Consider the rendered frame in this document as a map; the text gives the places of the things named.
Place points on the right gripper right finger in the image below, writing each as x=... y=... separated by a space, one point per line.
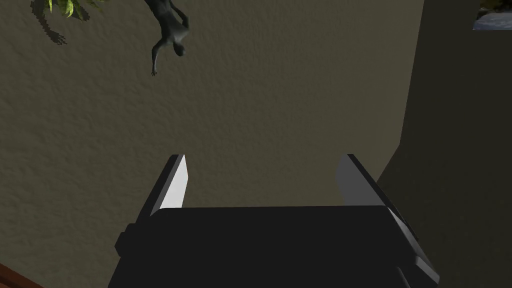
x=360 y=186

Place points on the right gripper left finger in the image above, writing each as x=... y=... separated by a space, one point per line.
x=172 y=188

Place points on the dark grey figure statue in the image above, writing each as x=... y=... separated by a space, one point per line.
x=170 y=30

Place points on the green leafy plant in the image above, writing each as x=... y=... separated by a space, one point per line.
x=66 y=8

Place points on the picture on wall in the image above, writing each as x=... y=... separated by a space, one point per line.
x=493 y=16

